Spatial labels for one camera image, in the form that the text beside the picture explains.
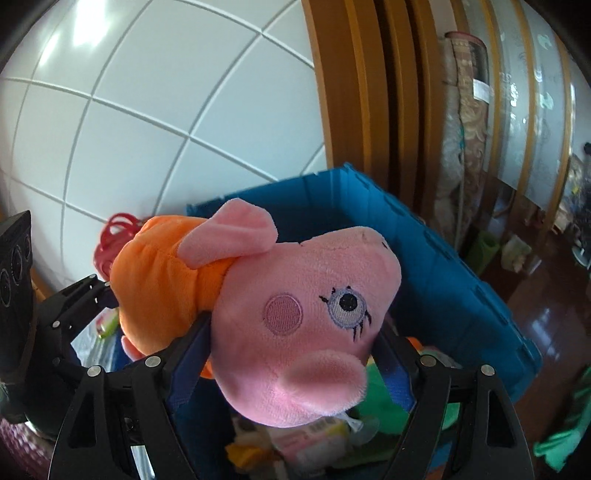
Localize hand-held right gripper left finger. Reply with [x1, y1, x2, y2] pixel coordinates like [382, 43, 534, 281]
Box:
[48, 318, 218, 480]

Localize green cloth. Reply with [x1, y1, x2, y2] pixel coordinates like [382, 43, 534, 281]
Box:
[533, 364, 591, 472]
[355, 364, 462, 439]

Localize frosted glass sliding door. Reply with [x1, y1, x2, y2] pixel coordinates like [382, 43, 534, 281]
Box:
[466, 0, 583, 234]

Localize rolled patterned carpet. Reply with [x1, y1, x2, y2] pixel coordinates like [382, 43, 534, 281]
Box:
[436, 31, 491, 252]

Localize pink and yellow packet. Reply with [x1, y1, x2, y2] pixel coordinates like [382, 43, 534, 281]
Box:
[277, 415, 352, 468]

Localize wooden door frame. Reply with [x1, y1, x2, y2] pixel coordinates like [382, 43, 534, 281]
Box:
[302, 0, 446, 220]

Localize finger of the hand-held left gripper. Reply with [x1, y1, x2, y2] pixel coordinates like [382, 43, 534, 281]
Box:
[39, 273, 118, 326]
[46, 320, 100, 386]

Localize yellow cloth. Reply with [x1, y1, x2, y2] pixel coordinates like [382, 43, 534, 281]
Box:
[225, 429, 283, 474]

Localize blue plastic storage bin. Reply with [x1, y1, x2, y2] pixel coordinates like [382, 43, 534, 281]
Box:
[173, 162, 542, 480]

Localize pig plush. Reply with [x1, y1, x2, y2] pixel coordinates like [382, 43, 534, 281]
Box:
[111, 198, 402, 428]

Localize red plastic suitcase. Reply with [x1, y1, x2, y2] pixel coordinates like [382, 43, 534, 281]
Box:
[93, 212, 145, 280]

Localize white bag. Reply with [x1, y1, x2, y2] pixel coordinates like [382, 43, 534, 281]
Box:
[501, 234, 533, 274]

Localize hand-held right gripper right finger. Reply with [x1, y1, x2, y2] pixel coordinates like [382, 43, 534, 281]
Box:
[369, 330, 536, 480]

